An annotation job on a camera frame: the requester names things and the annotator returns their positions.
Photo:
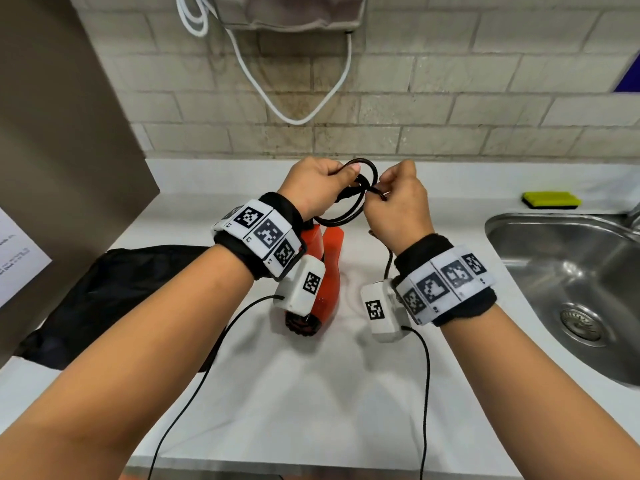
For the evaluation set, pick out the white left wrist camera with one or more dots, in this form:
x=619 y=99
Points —
x=302 y=284

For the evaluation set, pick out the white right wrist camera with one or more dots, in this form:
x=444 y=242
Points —
x=382 y=312

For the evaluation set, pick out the person's right forearm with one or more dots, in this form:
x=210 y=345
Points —
x=530 y=394

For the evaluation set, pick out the person's right thumb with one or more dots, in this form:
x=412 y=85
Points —
x=384 y=188

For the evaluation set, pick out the grey wall appliance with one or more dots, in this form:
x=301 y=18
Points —
x=290 y=12

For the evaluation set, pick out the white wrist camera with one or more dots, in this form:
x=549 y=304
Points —
x=382 y=312
x=302 y=284

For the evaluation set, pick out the metal faucet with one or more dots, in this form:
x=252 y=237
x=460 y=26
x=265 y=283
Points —
x=634 y=217

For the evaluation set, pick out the brown cabinet panel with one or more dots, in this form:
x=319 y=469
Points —
x=60 y=144

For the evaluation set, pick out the person's left thumb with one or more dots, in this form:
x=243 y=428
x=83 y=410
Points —
x=346 y=172

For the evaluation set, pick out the person's left forearm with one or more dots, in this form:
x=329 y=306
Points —
x=125 y=364

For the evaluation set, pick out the white paper sheet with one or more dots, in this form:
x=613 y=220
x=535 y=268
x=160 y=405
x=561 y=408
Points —
x=17 y=257

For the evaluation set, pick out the blue wall object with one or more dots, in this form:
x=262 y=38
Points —
x=630 y=77

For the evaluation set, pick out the black right wristband with markers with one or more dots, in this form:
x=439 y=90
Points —
x=445 y=282

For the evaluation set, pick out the yellow green sponge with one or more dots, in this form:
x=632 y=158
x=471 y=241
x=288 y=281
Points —
x=551 y=198

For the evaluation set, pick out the metal sink drain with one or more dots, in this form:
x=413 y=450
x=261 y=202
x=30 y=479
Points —
x=581 y=322

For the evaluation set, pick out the black wristband with markers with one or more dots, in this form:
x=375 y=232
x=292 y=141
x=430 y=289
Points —
x=445 y=282
x=262 y=232

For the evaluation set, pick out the black cloth bag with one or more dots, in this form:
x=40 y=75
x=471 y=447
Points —
x=100 y=294

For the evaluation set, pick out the person's right hand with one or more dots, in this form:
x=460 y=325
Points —
x=397 y=212

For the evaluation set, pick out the black left wristband with markers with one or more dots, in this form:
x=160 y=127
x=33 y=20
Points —
x=262 y=232

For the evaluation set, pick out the stainless steel sink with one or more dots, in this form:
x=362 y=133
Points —
x=565 y=274

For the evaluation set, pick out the orange hair dryer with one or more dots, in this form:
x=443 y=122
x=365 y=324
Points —
x=331 y=284

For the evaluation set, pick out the person's left hand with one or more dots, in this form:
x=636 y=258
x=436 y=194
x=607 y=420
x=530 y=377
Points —
x=307 y=187

